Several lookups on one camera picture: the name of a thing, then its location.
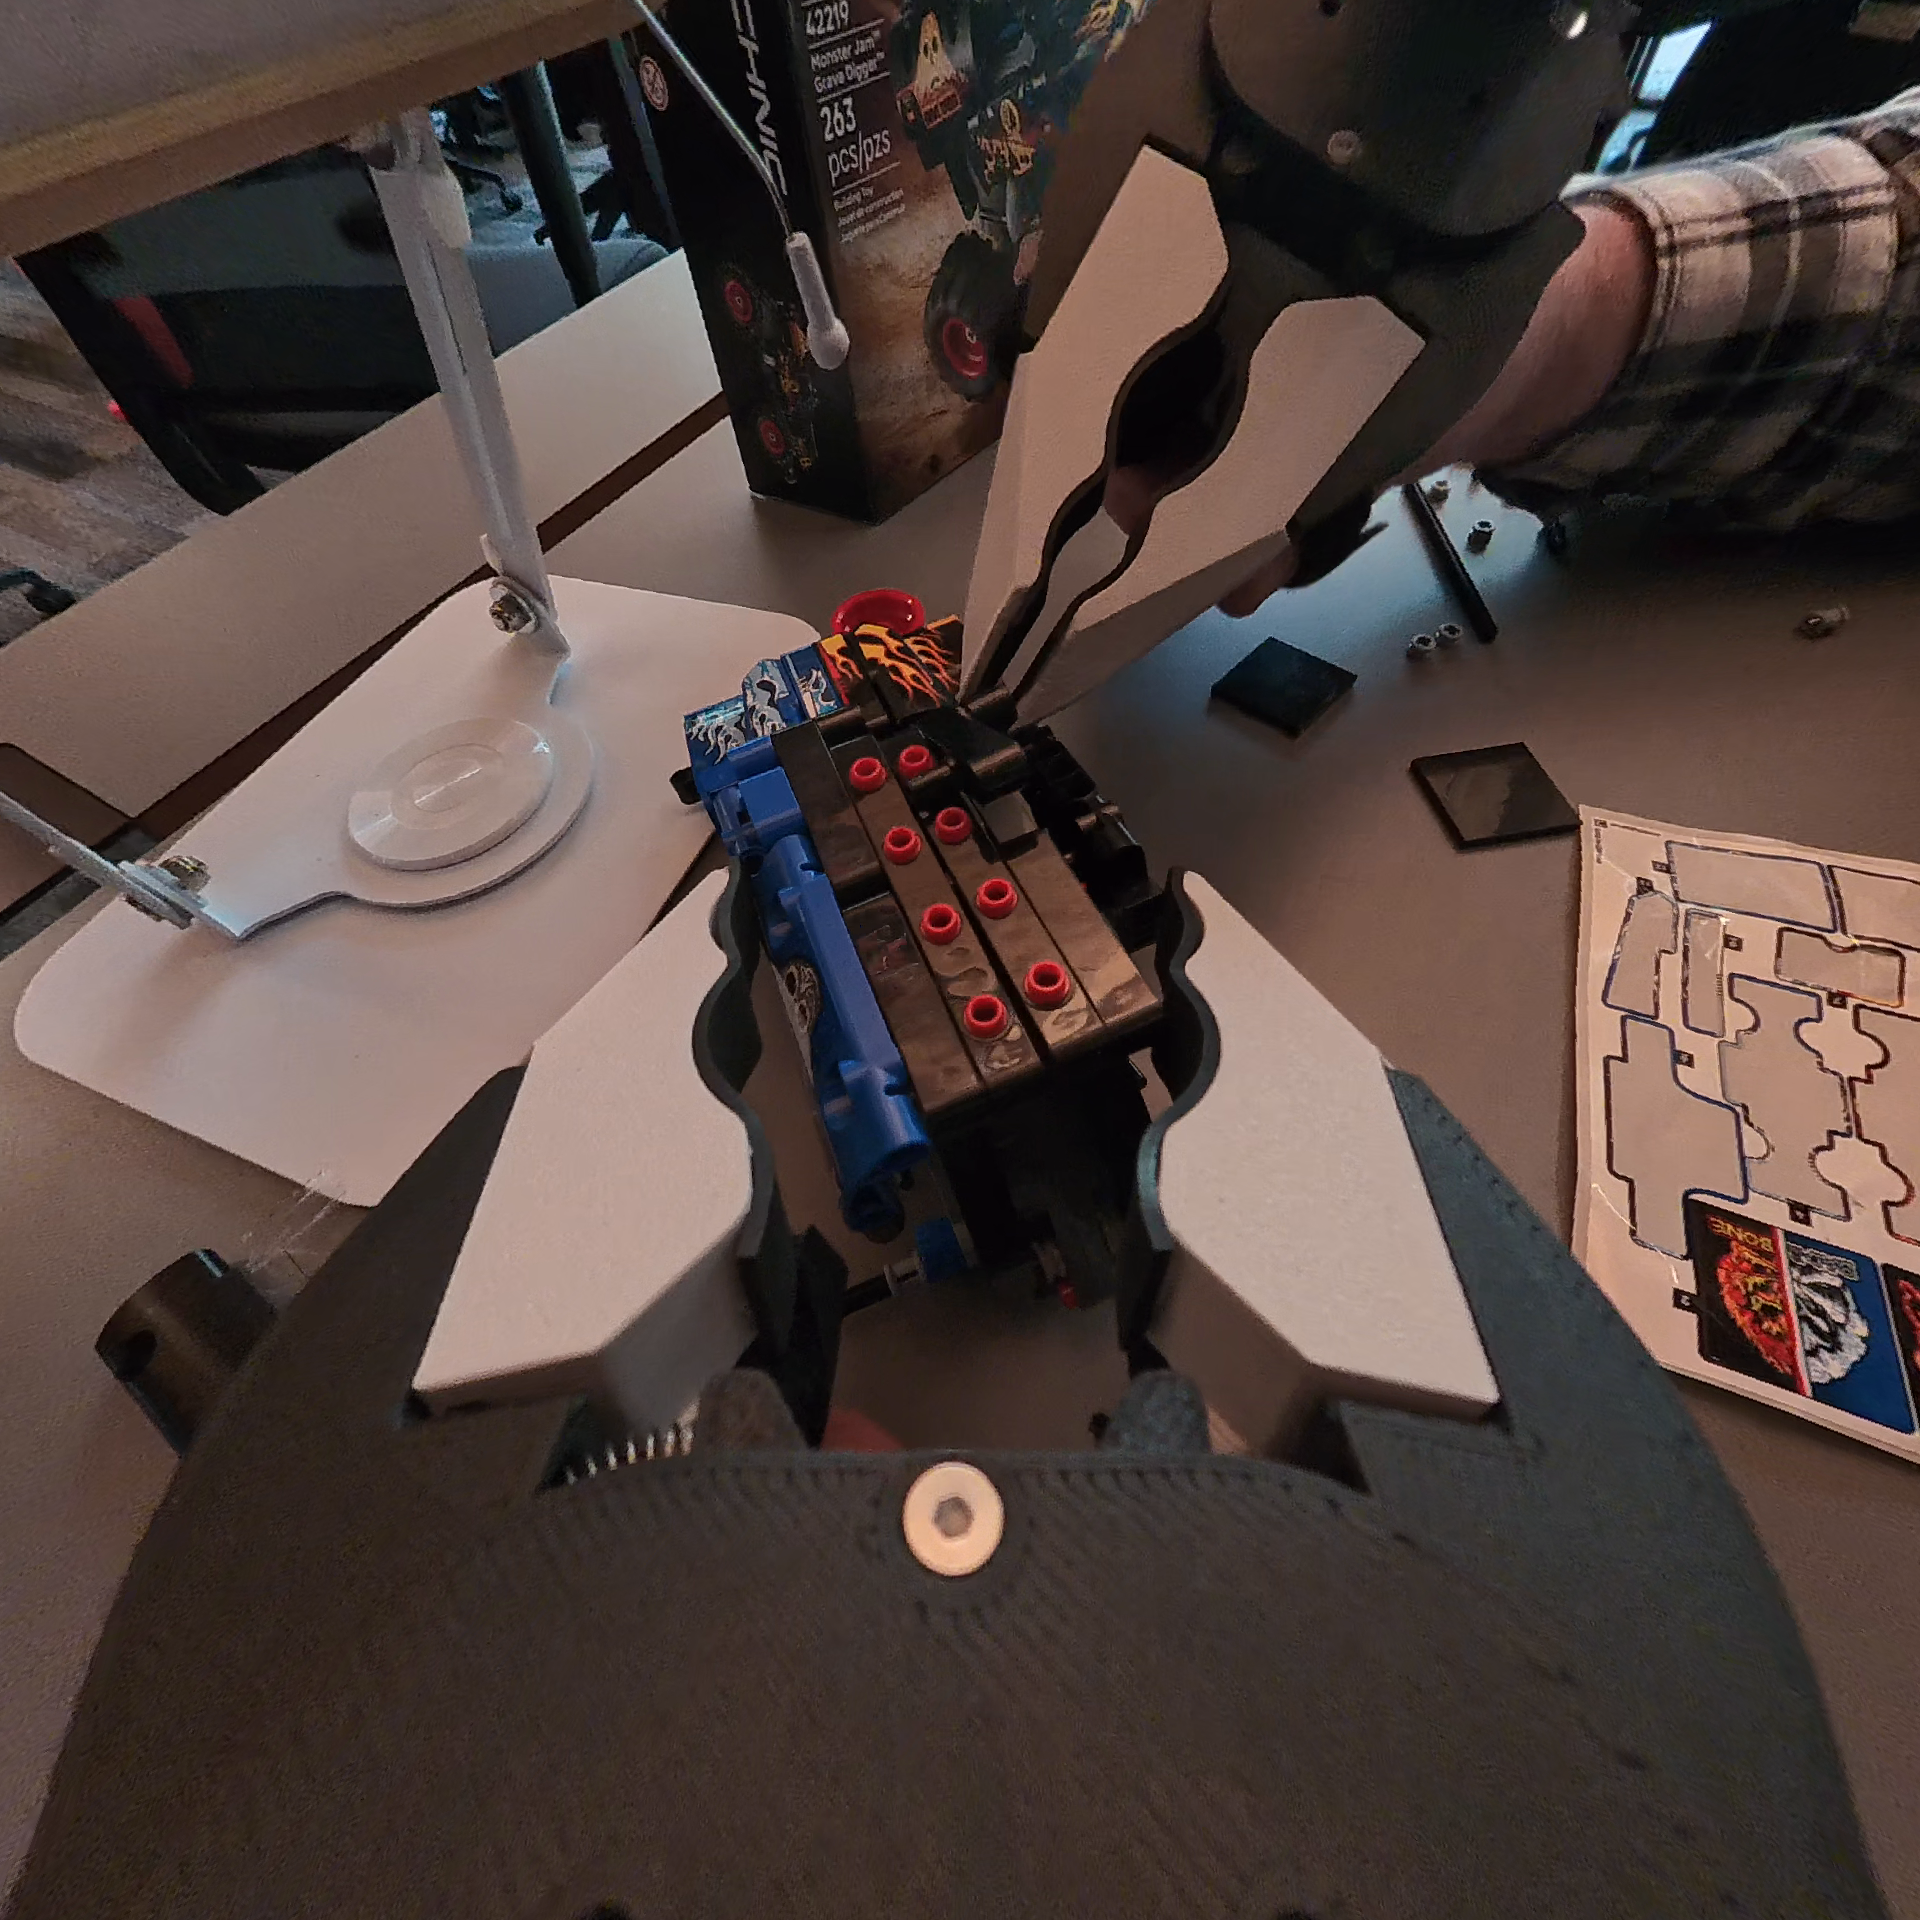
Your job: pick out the clear round disc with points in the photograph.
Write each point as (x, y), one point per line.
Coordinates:
(448, 790)

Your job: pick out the beige flat panel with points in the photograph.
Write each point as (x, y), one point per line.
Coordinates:
(224, 105)

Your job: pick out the person's right hand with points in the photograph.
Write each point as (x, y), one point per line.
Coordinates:
(1560, 344)

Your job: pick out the brick-built toy truck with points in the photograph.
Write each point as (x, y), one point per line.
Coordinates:
(962, 931)

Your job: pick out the scattered small brick parts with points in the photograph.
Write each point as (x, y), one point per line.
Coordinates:
(1479, 529)

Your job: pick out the clear plastic wrap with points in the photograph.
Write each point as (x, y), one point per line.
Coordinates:
(324, 1201)

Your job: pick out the black office chair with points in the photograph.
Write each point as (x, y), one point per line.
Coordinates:
(178, 344)

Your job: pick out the sticker sheet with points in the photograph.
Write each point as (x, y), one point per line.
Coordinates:
(1695, 977)

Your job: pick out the long black axle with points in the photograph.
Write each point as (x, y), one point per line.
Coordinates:
(1453, 563)

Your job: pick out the black cylinder part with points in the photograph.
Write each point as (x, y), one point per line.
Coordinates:
(178, 1335)

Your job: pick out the white stand with base plate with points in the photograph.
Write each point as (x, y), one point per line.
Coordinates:
(224, 1019)

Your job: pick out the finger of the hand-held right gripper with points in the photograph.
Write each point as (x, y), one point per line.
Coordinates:
(1096, 315)
(1263, 481)

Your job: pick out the black toy set box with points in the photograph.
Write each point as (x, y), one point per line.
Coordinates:
(901, 301)

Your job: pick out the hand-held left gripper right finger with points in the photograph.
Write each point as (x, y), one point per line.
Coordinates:
(1320, 1201)

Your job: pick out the red wheel rim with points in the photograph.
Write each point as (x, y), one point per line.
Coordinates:
(883, 608)

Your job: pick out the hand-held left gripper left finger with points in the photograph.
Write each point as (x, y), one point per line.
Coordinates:
(600, 1184)

